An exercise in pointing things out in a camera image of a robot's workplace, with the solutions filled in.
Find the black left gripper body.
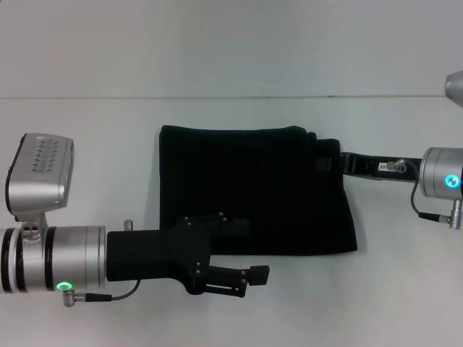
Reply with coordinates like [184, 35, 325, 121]
[105, 216, 213, 296]

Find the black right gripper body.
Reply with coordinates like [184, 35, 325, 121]
[341, 151, 425, 184]

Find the black shirt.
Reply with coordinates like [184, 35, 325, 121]
[158, 124, 360, 256]

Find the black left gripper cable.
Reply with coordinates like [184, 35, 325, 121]
[61, 218, 141, 309]

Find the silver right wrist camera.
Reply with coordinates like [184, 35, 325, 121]
[443, 69, 463, 108]

